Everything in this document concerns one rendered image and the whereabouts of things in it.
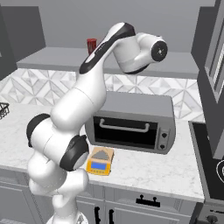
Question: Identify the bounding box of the yellow digital scale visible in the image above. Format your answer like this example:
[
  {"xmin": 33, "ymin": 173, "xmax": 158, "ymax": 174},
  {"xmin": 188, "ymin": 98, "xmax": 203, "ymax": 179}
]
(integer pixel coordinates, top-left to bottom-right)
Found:
[{"xmin": 85, "ymin": 146, "xmax": 116, "ymax": 177}]

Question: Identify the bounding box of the dark grey open cabinet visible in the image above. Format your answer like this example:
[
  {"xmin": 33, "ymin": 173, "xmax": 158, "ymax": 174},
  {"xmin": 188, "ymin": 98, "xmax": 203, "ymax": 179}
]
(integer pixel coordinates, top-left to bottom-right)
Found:
[{"xmin": 191, "ymin": 4, "xmax": 224, "ymax": 161}]

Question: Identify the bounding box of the grey base cabinet door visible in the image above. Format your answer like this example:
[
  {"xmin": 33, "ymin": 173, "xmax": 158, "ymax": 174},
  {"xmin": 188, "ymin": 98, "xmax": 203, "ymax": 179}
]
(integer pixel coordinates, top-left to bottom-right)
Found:
[
  {"xmin": 104, "ymin": 200, "xmax": 192, "ymax": 224},
  {"xmin": 73, "ymin": 197, "xmax": 106, "ymax": 224},
  {"xmin": 0, "ymin": 184, "xmax": 55, "ymax": 224}
]

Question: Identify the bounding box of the grey open cabinet door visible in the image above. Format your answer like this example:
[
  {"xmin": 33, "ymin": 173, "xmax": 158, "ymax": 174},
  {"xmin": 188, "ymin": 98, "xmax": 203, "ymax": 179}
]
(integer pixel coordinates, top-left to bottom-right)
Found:
[{"xmin": 203, "ymin": 0, "xmax": 224, "ymax": 103}]

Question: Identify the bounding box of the grey toaster oven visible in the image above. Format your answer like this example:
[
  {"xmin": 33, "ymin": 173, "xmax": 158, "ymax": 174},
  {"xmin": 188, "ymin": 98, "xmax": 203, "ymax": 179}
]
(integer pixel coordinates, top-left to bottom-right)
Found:
[{"xmin": 84, "ymin": 90, "xmax": 177, "ymax": 156}]

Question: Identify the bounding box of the red can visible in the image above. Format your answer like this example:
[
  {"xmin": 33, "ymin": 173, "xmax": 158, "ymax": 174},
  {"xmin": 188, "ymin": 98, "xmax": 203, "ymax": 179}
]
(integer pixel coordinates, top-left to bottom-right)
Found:
[{"xmin": 87, "ymin": 38, "xmax": 98, "ymax": 56}]

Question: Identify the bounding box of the grey drawer front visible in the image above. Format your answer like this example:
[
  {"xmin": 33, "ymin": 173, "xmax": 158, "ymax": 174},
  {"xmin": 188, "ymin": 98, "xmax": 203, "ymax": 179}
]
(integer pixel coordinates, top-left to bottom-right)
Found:
[
  {"xmin": 104, "ymin": 186, "xmax": 198, "ymax": 218},
  {"xmin": 0, "ymin": 167, "xmax": 31, "ymax": 188}
]

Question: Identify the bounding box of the black hob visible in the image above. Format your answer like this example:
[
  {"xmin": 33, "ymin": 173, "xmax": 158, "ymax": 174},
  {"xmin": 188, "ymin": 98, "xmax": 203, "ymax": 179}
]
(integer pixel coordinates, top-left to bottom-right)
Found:
[{"xmin": 187, "ymin": 120, "xmax": 224, "ymax": 205}]

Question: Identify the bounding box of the grey toaster oven handle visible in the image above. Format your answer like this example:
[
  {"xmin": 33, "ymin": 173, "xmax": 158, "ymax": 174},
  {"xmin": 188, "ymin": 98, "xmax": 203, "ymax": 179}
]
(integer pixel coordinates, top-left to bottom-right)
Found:
[{"xmin": 98, "ymin": 118, "xmax": 151, "ymax": 134}]

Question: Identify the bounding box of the grey wall shelf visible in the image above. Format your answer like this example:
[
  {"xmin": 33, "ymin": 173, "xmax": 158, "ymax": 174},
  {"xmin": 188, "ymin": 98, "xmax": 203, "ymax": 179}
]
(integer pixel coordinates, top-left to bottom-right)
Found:
[{"xmin": 16, "ymin": 46, "xmax": 201, "ymax": 80}]

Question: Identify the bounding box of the black drawer handle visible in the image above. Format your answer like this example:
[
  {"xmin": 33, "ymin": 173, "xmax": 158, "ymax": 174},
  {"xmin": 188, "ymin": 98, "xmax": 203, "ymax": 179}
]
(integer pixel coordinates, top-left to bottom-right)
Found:
[{"xmin": 135, "ymin": 194, "xmax": 162, "ymax": 208}]

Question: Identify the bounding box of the black cabinet door handle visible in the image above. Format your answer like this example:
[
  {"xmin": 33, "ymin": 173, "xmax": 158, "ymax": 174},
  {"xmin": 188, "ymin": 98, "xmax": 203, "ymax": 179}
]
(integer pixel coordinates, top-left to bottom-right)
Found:
[
  {"xmin": 108, "ymin": 207, "xmax": 116, "ymax": 224},
  {"xmin": 94, "ymin": 206, "xmax": 102, "ymax": 224}
]

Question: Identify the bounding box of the black wire basket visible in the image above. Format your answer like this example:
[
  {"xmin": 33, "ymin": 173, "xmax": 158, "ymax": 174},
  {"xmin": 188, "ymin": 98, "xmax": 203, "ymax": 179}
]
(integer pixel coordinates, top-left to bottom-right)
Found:
[{"xmin": 0, "ymin": 101, "xmax": 11, "ymax": 121}]

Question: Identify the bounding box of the dark grey wall cabinet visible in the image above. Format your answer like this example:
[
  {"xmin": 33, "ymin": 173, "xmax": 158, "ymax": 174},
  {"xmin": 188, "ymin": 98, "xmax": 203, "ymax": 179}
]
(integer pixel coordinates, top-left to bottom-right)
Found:
[{"xmin": 0, "ymin": 4, "xmax": 47, "ymax": 81}]

